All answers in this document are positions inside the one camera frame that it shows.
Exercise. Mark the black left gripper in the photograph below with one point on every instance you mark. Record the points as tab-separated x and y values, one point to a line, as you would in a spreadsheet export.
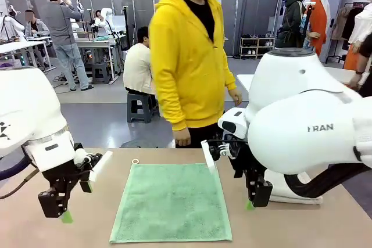
67	175

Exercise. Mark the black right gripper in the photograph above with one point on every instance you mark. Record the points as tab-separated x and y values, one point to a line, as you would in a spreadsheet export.
247	161

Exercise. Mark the green towel with white loop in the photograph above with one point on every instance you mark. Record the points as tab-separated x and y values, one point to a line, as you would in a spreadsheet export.
171	201

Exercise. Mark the left forearm in yellow sleeve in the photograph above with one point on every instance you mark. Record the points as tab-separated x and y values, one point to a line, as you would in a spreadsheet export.
226	73

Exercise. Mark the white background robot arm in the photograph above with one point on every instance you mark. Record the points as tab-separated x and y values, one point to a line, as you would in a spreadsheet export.
106	12
14	24

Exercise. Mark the right forearm in yellow sleeve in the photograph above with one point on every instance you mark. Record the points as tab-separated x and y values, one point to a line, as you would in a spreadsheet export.
171	105

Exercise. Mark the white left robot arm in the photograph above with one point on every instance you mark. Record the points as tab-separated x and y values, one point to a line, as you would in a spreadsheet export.
26	108

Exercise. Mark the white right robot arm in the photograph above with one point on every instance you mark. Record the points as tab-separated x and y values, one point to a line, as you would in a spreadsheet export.
290	100

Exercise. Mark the yellow hoodie person's right hand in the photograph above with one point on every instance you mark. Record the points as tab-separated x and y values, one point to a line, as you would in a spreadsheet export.
183	138

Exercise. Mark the yellow hoodie person's left hand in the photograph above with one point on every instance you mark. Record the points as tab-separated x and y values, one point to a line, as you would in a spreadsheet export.
237	97

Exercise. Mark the hand of person in black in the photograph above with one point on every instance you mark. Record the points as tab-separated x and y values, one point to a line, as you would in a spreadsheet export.
356	81

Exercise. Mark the white side table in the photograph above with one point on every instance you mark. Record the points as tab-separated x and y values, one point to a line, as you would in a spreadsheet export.
244	81

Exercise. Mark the grey plastic stool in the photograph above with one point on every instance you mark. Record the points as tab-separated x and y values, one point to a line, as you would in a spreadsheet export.
139	108

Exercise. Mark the black step stool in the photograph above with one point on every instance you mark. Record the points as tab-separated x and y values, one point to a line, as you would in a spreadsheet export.
101	73

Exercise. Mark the wooden shoe rack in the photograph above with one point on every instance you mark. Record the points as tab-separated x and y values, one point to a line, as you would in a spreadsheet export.
257	47

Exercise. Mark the seated person in cream sweater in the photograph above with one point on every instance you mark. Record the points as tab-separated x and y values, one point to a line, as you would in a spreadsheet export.
136	68

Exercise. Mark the person in yellow hoodie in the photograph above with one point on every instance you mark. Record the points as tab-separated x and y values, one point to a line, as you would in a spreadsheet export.
180	56

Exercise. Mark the grey workbench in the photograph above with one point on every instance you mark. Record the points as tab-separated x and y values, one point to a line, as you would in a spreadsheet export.
96	43

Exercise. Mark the long white desk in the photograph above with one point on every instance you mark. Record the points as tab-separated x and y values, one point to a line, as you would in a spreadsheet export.
17	46

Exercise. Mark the standing man in grey shirt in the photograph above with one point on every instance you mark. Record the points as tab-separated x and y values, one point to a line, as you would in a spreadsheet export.
64	24

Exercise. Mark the seated person in grey jacket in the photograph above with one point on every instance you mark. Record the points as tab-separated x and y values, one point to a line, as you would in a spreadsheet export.
36	27

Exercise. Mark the mannequin in black jacket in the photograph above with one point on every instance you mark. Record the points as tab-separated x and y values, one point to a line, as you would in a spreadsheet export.
290	18

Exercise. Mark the person in black top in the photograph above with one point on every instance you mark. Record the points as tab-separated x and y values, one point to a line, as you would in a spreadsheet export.
366	50

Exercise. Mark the mannequin in orange shirt, cap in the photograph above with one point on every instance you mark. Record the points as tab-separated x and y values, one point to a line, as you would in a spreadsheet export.
318	18

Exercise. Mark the clothes rack with coats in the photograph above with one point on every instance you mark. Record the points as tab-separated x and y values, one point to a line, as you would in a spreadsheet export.
338	24

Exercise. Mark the mannequin with orange trousers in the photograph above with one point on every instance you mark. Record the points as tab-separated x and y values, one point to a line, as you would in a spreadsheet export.
361	24

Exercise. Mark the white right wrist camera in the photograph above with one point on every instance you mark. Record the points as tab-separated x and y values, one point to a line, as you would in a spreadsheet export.
210	161

